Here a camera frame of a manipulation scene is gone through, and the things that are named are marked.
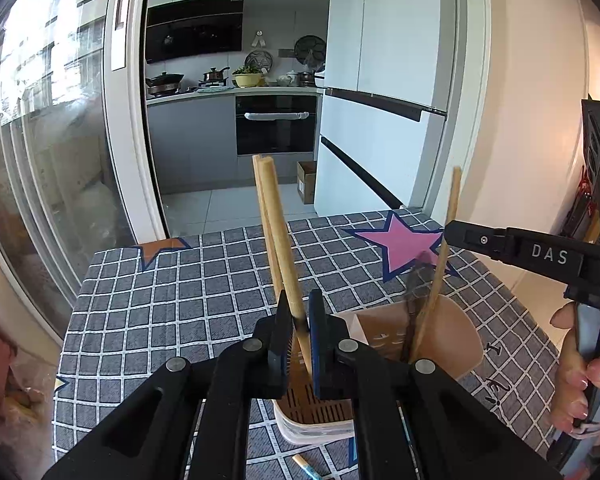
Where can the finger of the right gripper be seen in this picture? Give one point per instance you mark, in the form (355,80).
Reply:
(552,256)

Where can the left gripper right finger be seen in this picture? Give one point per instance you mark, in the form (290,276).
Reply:
(412,421)

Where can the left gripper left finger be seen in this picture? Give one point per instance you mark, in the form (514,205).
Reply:
(188,420)

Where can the plain bamboo chopstick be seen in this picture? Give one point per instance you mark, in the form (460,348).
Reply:
(285,260)
(267,229)
(436,284)

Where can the black handled spoon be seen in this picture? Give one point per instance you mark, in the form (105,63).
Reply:
(414,304)

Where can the blue patterned bamboo chopstick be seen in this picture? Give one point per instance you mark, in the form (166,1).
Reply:
(306,468)

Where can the person right hand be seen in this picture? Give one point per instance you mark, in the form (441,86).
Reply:
(574,374)

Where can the beige utensil holder caddy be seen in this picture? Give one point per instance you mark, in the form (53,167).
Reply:
(451,341)

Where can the grey checkered tablecloth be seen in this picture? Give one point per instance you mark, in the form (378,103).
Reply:
(130,317)

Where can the cardboard box on floor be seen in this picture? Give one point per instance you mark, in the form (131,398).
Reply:
(306,176)

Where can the white refrigerator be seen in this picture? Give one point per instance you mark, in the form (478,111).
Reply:
(388,76)

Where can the glass sliding door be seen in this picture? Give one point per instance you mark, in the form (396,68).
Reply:
(75,171)

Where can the black built-in oven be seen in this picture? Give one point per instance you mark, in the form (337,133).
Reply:
(275,123)

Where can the yellow bowl with greens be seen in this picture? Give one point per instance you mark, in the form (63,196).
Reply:
(247,77)

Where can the black wok on stove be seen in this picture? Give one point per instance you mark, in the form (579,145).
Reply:
(164,84)

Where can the steel pot on stove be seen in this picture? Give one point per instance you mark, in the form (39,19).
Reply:
(215,77)

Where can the black range hood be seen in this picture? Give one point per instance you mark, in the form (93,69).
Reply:
(193,27)

